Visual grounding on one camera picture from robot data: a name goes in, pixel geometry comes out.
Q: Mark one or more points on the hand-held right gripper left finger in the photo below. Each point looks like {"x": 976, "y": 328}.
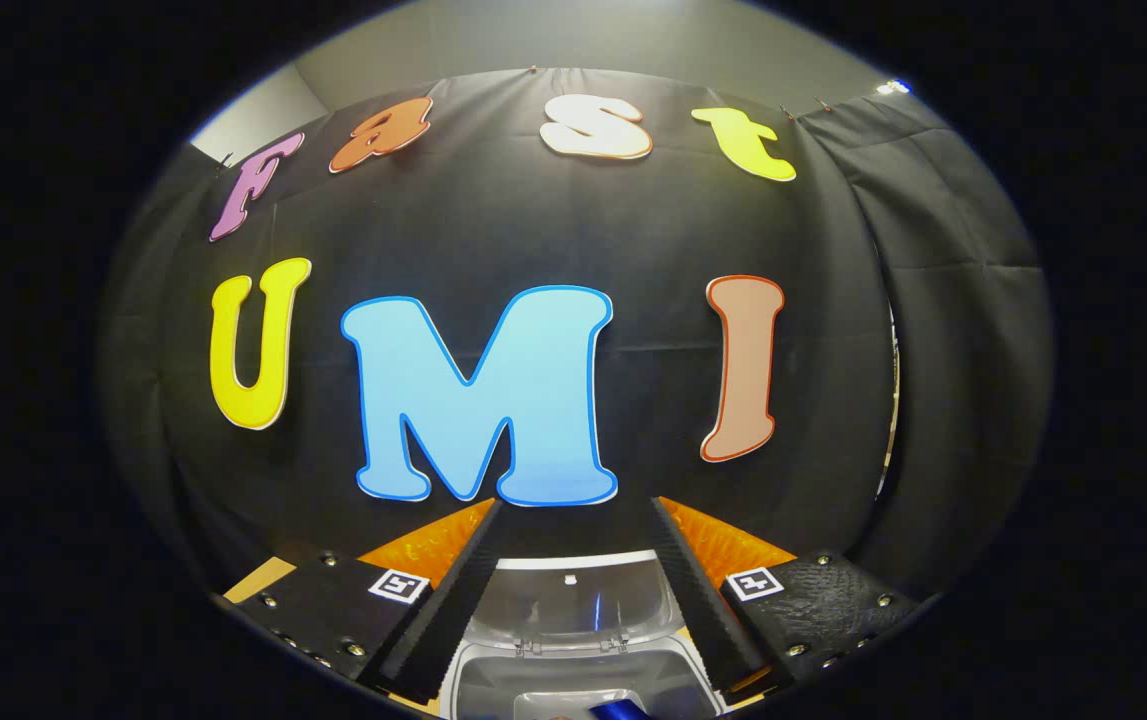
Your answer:
{"x": 443, "y": 610}

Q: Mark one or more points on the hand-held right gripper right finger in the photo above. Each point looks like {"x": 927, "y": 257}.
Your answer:
{"x": 703, "y": 600}

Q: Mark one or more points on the silver blue pop can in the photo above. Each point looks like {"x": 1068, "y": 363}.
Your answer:
{"x": 618, "y": 711}

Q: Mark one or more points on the grey desktop garbage bin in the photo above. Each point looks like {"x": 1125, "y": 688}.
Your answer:
{"x": 573, "y": 600}

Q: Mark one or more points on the small ceiling light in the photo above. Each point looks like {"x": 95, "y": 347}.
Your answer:
{"x": 894, "y": 87}

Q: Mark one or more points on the black backdrop cloth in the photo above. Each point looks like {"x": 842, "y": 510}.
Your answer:
{"x": 633, "y": 230}

